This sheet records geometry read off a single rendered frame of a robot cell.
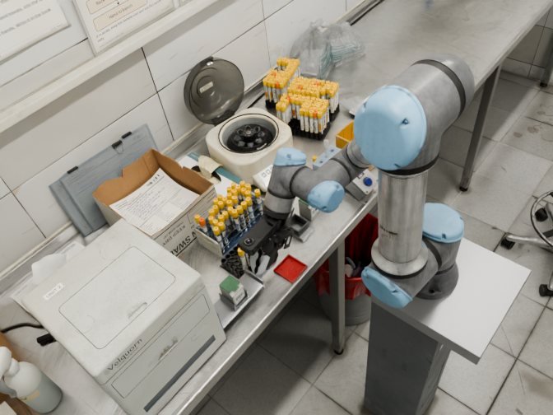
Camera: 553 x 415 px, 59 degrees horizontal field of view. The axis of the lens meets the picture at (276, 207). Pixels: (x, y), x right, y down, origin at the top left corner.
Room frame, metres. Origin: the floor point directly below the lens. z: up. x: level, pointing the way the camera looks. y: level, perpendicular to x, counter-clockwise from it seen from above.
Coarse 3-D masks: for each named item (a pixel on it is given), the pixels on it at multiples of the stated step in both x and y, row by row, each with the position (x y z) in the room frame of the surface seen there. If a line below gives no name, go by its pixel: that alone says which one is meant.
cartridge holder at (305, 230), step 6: (294, 216) 0.94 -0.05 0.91; (294, 222) 0.93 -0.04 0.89; (300, 222) 0.93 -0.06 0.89; (306, 222) 0.90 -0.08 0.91; (294, 228) 0.89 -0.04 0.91; (300, 228) 0.89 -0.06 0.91; (306, 228) 0.90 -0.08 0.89; (312, 228) 0.90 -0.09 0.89; (294, 234) 0.89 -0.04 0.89; (300, 234) 0.88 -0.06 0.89; (306, 234) 0.88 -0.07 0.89; (300, 240) 0.87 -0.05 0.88
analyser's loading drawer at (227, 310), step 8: (248, 272) 0.75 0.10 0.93; (240, 280) 0.74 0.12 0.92; (248, 280) 0.74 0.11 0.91; (256, 280) 0.73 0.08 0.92; (248, 288) 0.71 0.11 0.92; (256, 288) 0.71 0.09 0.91; (264, 288) 0.71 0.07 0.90; (224, 296) 0.68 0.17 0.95; (248, 296) 0.68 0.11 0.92; (216, 304) 0.68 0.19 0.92; (224, 304) 0.67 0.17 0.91; (232, 304) 0.65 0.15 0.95; (240, 304) 0.66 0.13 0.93; (216, 312) 0.65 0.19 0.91; (224, 312) 0.65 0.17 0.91; (232, 312) 0.65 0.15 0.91; (224, 320) 0.63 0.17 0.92
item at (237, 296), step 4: (240, 284) 0.69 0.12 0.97; (220, 288) 0.69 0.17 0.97; (240, 288) 0.68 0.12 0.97; (224, 292) 0.68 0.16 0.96; (228, 292) 0.67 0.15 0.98; (232, 292) 0.67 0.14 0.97; (236, 292) 0.67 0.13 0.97; (240, 292) 0.67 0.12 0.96; (244, 292) 0.68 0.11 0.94; (228, 296) 0.67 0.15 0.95; (232, 296) 0.66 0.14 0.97; (236, 296) 0.66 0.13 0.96; (240, 296) 0.67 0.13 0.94; (244, 296) 0.68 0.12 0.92; (232, 300) 0.66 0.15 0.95; (236, 300) 0.66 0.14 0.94; (240, 300) 0.67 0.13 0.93; (236, 304) 0.66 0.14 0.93
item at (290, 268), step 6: (288, 258) 0.81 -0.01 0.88; (294, 258) 0.81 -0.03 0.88; (282, 264) 0.79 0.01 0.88; (288, 264) 0.79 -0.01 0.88; (294, 264) 0.79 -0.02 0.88; (300, 264) 0.79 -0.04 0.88; (276, 270) 0.78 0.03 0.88; (282, 270) 0.78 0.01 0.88; (288, 270) 0.77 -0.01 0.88; (294, 270) 0.77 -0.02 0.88; (300, 270) 0.77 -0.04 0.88; (282, 276) 0.75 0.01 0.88; (288, 276) 0.75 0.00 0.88; (294, 276) 0.75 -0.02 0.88
